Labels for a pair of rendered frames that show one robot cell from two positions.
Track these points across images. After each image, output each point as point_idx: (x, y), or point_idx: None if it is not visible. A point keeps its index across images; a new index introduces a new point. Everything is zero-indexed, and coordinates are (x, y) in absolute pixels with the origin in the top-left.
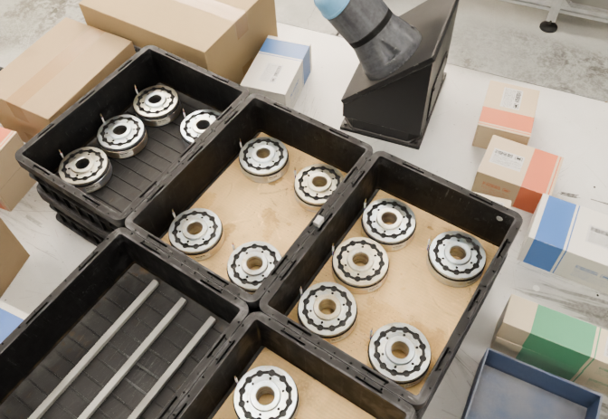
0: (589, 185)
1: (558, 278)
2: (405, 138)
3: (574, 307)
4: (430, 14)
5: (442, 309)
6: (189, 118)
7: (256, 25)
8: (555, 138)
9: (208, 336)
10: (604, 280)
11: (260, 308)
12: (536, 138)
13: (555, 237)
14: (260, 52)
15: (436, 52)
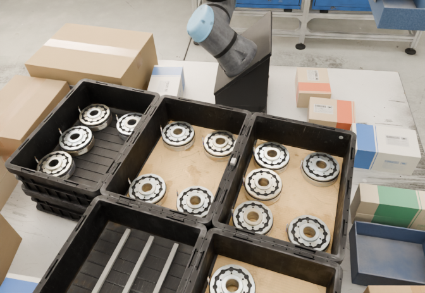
0: (371, 116)
1: (374, 171)
2: (257, 110)
3: (389, 186)
4: (256, 32)
5: (322, 201)
6: (121, 119)
7: (147, 59)
8: (342, 94)
9: (176, 257)
10: (403, 166)
11: (214, 225)
12: (332, 96)
13: (369, 145)
14: (152, 76)
15: (271, 50)
